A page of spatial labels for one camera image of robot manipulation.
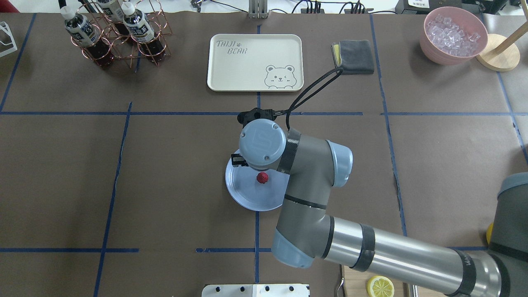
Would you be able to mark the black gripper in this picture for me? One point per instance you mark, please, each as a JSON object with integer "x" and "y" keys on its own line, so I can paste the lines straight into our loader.
{"x": 236, "y": 160}

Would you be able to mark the red strawberry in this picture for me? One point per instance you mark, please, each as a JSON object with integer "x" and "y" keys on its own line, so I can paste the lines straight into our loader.
{"x": 262, "y": 177}

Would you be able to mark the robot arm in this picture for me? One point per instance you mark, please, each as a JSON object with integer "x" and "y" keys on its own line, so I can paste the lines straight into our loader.
{"x": 305, "y": 231}

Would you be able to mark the cream bear tray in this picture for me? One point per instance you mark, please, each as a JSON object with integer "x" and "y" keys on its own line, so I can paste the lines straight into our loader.
{"x": 255, "y": 63}

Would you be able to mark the tea bottle right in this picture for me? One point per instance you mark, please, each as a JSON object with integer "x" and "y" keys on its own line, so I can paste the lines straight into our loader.
{"x": 139, "y": 26}

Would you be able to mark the tea bottle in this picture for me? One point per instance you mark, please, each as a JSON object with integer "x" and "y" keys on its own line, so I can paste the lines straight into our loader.
{"x": 112, "y": 10}
{"x": 139, "y": 26}
{"x": 87, "y": 36}

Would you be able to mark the grey folded cloth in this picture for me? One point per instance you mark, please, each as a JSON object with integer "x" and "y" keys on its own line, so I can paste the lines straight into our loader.
{"x": 354, "y": 57}

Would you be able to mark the wooden cutting board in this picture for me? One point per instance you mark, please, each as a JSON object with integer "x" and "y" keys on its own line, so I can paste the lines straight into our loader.
{"x": 355, "y": 285}

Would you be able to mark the half lemon slice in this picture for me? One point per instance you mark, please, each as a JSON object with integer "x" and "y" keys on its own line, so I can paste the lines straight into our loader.
{"x": 380, "y": 286}

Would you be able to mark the tea bottle middle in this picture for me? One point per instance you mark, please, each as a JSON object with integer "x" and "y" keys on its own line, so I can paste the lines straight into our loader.
{"x": 112, "y": 10}

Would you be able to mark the tea bottle left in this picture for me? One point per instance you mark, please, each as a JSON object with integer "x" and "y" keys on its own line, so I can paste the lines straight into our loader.
{"x": 87, "y": 36}

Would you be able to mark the pink bowl of ice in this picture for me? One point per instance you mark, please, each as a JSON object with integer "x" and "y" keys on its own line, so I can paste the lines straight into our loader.
{"x": 452, "y": 35}

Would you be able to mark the large yellow lemon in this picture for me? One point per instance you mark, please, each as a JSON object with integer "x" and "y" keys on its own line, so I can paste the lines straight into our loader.
{"x": 489, "y": 232}

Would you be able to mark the round wooden stand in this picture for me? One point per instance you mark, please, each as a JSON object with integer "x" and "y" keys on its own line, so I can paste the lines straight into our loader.
{"x": 501, "y": 54}

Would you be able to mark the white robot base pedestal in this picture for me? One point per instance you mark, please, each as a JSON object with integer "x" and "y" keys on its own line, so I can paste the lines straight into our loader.
{"x": 257, "y": 290}

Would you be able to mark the copper wire bottle rack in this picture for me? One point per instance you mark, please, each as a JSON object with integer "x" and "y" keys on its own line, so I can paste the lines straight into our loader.
{"x": 125, "y": 48}

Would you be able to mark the white wire cup rack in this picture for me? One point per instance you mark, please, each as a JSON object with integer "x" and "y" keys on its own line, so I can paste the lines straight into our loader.
{"x": 7, "y": 40}

